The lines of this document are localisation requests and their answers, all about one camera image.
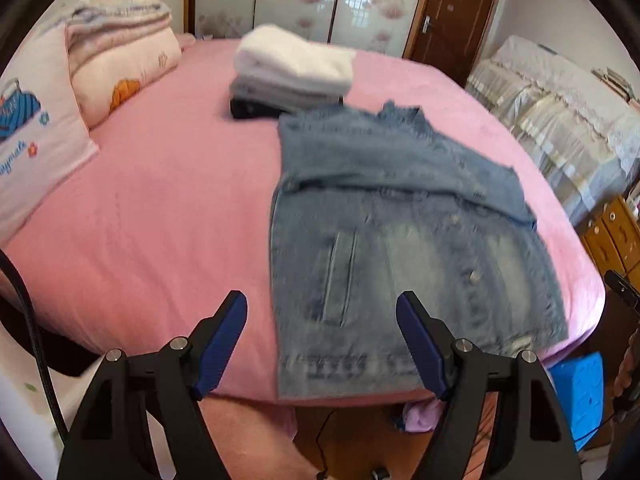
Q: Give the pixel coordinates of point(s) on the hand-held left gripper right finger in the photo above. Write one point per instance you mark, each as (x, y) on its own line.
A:
(425, 347)

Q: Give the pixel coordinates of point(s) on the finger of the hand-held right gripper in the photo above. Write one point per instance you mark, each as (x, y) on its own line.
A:
(622, 287)

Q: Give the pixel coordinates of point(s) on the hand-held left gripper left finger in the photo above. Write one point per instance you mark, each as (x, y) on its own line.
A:
(222, 345)

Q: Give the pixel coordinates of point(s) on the blue denim jacket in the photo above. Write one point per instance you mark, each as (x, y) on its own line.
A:
(400, 200)

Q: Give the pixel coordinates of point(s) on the person's right hand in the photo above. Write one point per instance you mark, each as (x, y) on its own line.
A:
(627, 365)

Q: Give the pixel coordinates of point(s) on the wooden drawer cabinet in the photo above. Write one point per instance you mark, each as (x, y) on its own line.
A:
(615, 235)

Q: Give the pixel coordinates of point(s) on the lilac cloth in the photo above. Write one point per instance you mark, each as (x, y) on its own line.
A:
(417, 415)

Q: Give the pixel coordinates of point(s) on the blue box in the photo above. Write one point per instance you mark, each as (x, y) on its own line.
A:
(577, 395)

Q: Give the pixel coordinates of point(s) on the pink bed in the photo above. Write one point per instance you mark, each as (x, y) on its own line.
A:
(175, 210)

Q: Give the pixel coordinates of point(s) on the lace-covered furniture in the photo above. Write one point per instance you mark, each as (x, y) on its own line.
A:
(565, 125)

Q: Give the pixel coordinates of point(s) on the white bedside furniture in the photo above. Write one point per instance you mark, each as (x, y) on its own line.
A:
(20, 385)

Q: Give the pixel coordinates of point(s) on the stack of books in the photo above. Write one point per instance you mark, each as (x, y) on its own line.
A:
(612, 77)

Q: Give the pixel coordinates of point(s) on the black folded garment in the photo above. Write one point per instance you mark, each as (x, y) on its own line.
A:
(250, 109)

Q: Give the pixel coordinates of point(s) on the grey knit folded garment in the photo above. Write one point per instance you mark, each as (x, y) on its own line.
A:
(270, 95)

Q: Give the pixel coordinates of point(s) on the white Playmate pillow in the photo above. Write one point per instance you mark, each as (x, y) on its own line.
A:
(35, 145)

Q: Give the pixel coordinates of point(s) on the white fluffy folded sweater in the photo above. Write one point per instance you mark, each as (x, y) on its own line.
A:
(295, 60)

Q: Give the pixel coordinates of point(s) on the brown wooden door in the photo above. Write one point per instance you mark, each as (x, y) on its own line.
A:
(455, 20)

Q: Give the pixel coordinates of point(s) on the floral sliding-door wardrobe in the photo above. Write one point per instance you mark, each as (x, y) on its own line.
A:
(310, 0)

